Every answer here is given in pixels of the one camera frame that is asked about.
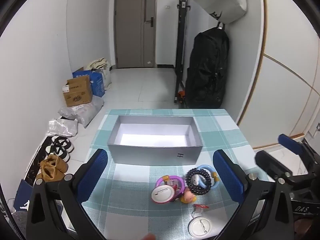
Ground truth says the small silver parcel bag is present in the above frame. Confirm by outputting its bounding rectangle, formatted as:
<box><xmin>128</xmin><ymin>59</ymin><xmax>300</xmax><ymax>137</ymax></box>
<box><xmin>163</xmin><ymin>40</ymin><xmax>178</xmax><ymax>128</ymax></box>
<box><xmin>47</xmin><ymin>118</ymin><xmax>78</xmax><ymax>137</ymax></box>

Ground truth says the grey box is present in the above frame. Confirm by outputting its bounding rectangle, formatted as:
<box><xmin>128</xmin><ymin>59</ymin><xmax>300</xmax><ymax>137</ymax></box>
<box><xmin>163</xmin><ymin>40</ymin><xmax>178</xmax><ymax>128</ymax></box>
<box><xmin>107</xmin><ymin>115</ymin><xmax>203</xmax><ymax>166</ymax></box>

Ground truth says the orange and black toy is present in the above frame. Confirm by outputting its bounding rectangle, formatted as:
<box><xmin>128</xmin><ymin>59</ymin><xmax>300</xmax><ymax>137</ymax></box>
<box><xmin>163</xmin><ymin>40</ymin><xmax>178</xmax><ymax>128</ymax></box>
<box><xmin>175</xmin><ymin>90</ymin><xmax>187</xmax><ymax>103</ymax></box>

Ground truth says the black backpack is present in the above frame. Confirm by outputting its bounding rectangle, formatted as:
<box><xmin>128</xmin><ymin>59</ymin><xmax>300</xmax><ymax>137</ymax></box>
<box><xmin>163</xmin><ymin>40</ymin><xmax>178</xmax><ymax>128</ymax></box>
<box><xmin>185</xmin><ymin>22</ymin><xmax>230</xmax><ymax>109</ymax></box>

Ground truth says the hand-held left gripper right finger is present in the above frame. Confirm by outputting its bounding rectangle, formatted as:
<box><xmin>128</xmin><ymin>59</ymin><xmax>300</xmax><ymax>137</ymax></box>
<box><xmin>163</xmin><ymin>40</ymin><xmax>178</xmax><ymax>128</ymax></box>
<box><xmin>212</xmin><ymin>149</ymin><xmax>300</xmax><ymax>240</ymax></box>

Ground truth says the white plastic bag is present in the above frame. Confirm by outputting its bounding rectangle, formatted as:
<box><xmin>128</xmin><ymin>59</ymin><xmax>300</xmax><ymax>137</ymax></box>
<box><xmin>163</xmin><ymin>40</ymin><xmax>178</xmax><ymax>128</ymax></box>
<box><xmin>100</xmin><ymin>65</ymin><xmax>112</xmax><ymax>91</ymax></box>

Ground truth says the white tote bag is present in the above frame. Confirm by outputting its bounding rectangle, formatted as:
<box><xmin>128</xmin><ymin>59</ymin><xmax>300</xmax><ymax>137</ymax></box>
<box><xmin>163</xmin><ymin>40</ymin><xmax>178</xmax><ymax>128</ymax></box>
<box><xmin>188</xmin><ymin>0</ymin><xmax>247</xmax><ymax>24</ymax></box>

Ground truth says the purple bracelet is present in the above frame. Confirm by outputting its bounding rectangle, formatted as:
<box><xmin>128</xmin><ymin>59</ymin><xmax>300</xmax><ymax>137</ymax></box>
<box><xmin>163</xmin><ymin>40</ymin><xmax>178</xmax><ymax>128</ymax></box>
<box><xmin>154</xmin><ymin>175</ymin><xmax>186</xmax><ymax>202</ymax></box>

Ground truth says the brown cardboard box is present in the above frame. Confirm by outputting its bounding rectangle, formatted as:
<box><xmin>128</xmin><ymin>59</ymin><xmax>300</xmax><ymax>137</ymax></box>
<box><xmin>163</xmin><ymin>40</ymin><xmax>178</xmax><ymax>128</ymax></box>
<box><xmin>62</xmin><ymin>75</ymin><xmax>93</xmax><ymax>107</ymax></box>

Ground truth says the beige cloth bag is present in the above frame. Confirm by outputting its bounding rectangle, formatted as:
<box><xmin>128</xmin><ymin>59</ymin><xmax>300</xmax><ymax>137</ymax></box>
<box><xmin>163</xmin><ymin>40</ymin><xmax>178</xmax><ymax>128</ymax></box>
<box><xmin>85</xmin><ymin>57</ymin><xmax>110</xmax><ymax>72</ymax></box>

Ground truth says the black metal frame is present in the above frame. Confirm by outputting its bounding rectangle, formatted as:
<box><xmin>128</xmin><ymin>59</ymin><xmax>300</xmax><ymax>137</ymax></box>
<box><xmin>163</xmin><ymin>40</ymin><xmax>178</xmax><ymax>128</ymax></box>
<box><xmin>174</xmin><ymin>0</ymin><xmax>190</xmax><ymax>104</ymax></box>

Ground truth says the teal plaid tablecloth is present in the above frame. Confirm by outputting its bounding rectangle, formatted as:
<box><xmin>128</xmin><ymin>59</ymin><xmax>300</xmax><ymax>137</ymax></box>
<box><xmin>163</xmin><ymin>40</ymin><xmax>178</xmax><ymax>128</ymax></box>
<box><xmin>66</xmin><ymin>109</ymin><xmax>255</xmax><ymax>240</ymax></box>

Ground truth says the light blue bracelet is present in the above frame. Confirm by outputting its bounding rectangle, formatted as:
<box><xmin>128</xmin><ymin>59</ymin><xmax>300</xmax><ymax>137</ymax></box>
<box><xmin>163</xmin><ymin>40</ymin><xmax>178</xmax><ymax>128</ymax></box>
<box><xmin>195</xmin><ymin>164</ymin><xmax>220</xmax><ymax>190</ymax></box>

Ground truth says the blue cardboard box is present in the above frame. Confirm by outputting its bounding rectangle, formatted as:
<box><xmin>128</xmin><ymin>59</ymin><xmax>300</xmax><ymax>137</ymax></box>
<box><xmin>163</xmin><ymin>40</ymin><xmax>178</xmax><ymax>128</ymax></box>
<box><xmin>72</xmin><ymin>67</ymin><xmax>105</xmax><ymax>97</ymax></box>

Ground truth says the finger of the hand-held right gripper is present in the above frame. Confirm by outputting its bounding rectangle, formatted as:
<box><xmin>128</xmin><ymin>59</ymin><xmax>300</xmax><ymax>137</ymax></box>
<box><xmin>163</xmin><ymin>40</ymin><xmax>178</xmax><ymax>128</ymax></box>
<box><xmin>254</xmin><ymin>150</ymin><xmax>293</xmax><ymax>180</ymax></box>
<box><xmin>278</xmin><ymin>134</ymin><xmax>315</xmax><ymax>178</ymax></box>

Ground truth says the black bead bracelet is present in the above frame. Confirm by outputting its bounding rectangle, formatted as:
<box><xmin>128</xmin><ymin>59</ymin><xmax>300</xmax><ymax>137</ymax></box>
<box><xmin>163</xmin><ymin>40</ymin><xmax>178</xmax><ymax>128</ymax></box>
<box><xmin>185</xmin><ymin>169</ymin><xmax>213</xmax><ymax>195</ymax></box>

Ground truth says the dark blue shoe box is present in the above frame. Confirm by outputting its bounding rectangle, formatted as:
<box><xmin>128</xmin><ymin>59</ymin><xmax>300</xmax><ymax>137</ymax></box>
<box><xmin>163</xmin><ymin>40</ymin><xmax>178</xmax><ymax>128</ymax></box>
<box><xmin>14</xmin><ymin>179</ymin><xmax>34</xmax><ymax>210</ymax></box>

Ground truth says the large grey parcel bag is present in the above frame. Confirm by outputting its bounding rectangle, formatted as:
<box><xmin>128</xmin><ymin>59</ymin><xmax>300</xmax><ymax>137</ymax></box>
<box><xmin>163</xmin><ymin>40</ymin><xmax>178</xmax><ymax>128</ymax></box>
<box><xmin>58</xmin><ymin>95</ymin><xmax>104</xmax><ymax>127</ymax></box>

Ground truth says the brown door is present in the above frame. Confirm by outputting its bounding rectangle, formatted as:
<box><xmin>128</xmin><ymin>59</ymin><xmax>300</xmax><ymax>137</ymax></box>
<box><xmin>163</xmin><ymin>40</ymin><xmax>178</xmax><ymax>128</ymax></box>
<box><xmin>114</xmin><ymin>0</ymin><xmax>158</xmax><ymax>69</ymax></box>

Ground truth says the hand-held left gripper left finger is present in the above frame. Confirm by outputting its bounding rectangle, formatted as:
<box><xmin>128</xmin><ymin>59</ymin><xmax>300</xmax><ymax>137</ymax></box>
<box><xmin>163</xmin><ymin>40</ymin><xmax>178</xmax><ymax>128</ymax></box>
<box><xmin>26</xmin><ymin>149</ymin><xmax>108</xmax><ymax>240</ymax></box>

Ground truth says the doll head ring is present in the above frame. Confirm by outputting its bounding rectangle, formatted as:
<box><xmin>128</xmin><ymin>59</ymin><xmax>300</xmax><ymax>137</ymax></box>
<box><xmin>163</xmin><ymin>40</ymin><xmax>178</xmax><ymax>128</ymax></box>
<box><xmin>180</xmin><ymin>190</ymin><xmax>197</xmax><ymax>204</ymax></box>

